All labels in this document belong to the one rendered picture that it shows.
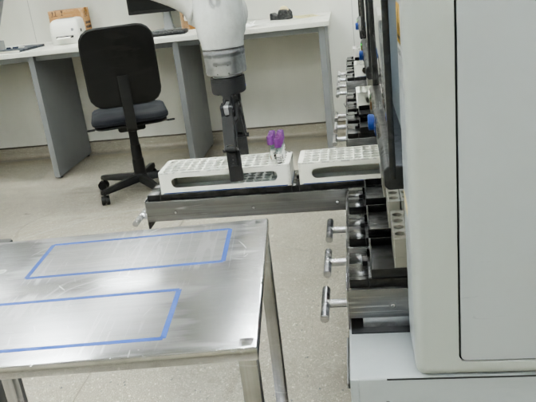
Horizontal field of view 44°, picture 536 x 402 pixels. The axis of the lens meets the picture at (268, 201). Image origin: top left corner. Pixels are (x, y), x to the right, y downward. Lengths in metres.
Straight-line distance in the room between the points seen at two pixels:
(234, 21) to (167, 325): 0.69
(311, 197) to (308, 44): 3.58
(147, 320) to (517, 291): 0.50
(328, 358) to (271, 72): 3.08
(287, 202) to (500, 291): 0.67
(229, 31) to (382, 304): 0.67
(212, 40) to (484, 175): 0.75
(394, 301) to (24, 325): 0.55
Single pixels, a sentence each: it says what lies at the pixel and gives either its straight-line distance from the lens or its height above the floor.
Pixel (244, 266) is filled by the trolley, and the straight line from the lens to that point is 1.07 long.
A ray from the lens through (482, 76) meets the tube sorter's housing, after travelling 0.78.
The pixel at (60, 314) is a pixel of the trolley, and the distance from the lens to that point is 1.04.
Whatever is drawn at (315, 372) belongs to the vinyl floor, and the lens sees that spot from 2.24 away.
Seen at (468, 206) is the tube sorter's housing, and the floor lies 0.98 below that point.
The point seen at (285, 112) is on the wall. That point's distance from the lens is 5.05.
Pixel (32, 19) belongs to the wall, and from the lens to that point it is 5.46.
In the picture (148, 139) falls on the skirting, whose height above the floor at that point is 0.07.
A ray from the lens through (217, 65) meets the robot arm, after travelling 1.41.
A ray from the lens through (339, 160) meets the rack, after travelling 1.42.
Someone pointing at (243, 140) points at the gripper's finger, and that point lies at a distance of 1.53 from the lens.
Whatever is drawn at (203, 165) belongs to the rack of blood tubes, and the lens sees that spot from 1.49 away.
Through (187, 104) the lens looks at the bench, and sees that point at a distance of 4.48.
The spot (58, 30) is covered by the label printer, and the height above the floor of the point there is 1.00.
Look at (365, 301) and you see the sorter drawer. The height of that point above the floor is 0.79.
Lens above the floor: 1.28
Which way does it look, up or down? 20 degrees down
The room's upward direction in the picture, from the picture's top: 7 degrees counter-clockwise
